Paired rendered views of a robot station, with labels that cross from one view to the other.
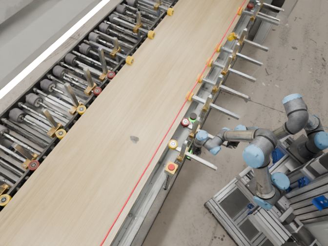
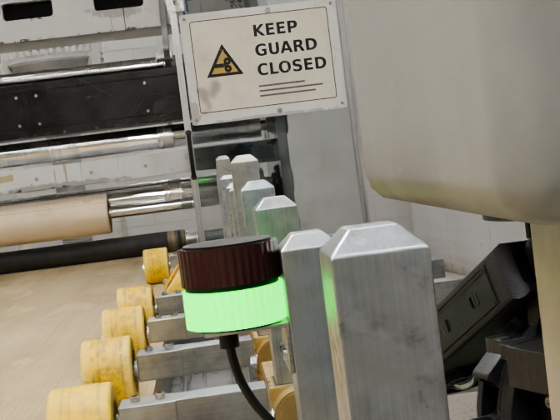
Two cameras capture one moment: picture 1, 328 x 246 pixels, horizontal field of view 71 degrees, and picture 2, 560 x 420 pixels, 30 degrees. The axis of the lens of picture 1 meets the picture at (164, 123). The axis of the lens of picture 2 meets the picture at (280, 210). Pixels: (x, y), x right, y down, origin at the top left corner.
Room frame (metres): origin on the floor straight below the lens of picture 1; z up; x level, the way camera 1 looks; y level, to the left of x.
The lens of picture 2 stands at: (0.42, 0.01, 1.16)
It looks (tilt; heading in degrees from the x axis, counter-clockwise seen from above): 3 degrees down; 334
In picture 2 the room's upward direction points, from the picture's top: 7 degrees counter-clockwise
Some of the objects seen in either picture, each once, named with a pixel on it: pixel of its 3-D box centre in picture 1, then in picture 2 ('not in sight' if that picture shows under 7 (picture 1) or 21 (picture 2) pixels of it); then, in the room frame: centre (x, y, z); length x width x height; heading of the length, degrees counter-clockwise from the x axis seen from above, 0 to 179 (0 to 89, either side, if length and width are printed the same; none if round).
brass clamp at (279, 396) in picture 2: (207, 105); (297, 401); (1.23, -0.38, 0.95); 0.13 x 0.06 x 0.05; 158
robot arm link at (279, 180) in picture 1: (276, 182); not in sight; (0.48, -0.79, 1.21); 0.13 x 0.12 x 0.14; 141
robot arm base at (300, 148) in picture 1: (309, 148); not in sight; (0.83, -1.16, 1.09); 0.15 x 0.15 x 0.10
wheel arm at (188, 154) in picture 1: (193, 156); not in sight; (0.75, -0.28, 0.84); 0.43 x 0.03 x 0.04; 68
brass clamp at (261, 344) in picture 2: (216, 86); (276, 349); (1.46, -0.47, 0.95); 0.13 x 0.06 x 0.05; 158
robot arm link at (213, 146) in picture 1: (213, 145); not in sight; (0.69, -0.36, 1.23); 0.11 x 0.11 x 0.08; 51
